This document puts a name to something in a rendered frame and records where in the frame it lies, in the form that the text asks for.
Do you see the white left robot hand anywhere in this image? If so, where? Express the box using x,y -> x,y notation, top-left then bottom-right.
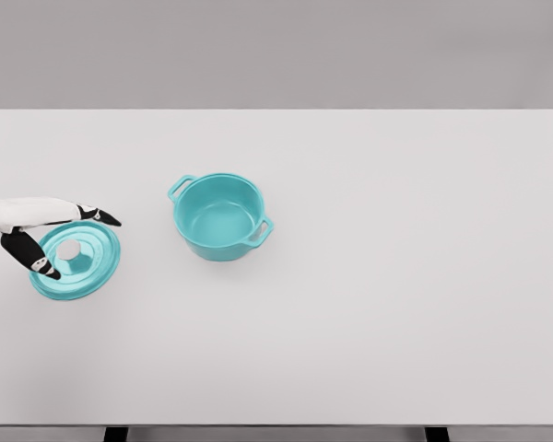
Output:
0,196 -> 123,282

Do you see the teal pot lid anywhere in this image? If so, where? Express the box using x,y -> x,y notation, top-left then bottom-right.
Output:
28,219 -> 122,302

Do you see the teal pot with handles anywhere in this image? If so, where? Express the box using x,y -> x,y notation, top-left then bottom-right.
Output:
167,172 -> 276,262

